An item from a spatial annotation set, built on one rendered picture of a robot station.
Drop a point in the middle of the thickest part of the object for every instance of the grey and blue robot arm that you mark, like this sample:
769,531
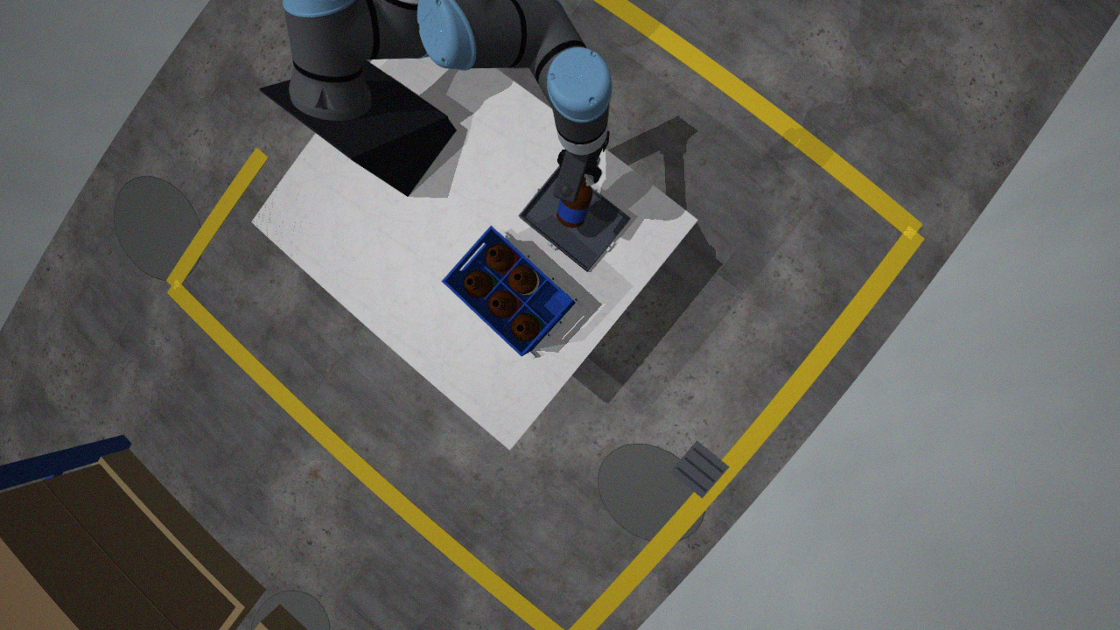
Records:
330,38

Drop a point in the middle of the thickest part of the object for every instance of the brown bottle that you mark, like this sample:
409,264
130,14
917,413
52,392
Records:
526,326
523,280
572,215
501,258
503,304
478,284

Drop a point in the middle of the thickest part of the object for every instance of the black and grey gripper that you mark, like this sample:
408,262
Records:
593,173

